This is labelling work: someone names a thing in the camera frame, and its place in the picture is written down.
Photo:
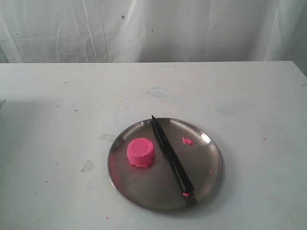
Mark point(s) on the pink clay lump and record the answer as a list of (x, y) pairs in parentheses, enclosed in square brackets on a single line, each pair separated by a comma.
[(140, 152)]

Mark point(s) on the white plastic backdrop curtain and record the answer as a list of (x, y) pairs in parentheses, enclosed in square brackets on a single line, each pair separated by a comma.
[(152, 30)]

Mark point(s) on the pink sand crumb upper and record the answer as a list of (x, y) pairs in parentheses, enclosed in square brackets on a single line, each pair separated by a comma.
[(187, 141)]

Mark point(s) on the black knife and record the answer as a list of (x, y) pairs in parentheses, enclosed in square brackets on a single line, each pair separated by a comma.
[(172, 158)]

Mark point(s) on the round stainless steel plate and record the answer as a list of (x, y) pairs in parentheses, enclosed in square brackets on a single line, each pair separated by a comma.
[(156, 188)]

